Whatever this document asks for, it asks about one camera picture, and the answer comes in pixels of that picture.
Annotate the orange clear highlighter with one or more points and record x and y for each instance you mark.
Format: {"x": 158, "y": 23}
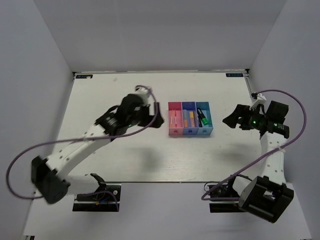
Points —
{"x": 185, "y": 118}

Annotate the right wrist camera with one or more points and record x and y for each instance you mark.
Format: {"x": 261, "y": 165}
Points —
{"x": 257, "y": 99}

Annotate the left corner label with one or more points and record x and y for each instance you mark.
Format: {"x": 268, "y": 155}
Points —
{"x": 84, "y": 76}

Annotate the corner label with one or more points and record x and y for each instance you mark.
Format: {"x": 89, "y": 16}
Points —
{"x": 234, "y": 75}
{"x": 84, "y": 76}

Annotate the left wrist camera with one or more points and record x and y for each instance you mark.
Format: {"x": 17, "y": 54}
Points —
{"x": 144, "y": 93}

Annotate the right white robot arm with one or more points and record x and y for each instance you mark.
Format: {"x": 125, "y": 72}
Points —
{"x": 267, "y": 195}

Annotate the purple black highlighter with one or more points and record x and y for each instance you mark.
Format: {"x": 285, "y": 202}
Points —
{"x": 199, "y": 122}

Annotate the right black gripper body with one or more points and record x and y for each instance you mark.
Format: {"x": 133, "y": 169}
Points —
{"x": 252, "y": 119}

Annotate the yellow thin pen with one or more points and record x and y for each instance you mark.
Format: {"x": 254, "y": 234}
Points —
{"x": 171, "y": 119}

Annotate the green black highlighter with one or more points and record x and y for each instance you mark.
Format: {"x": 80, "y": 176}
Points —
{"x": 203, "y": 117}

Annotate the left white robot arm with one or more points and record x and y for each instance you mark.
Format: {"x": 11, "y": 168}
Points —
{"x": 51, "y": 175}

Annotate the light blue drawer box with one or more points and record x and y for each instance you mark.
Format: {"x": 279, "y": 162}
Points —
{"x": 205, "y": 107}

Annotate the pink drawer box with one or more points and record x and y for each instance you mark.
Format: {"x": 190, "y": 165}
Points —
{"x": 175, "y": 131}

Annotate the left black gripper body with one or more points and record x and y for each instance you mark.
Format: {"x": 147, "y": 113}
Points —
{"x": 144, "y": 111}

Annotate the right corner label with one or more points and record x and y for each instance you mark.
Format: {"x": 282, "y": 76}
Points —
{"x": 234, "y": 75}

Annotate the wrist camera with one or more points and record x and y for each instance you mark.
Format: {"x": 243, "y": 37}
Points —
{"x": 144, "y": 93}
{"x": 257, "y": 99}

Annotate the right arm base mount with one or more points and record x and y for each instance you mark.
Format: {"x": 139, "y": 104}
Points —
{"x": 235, "y": 191}

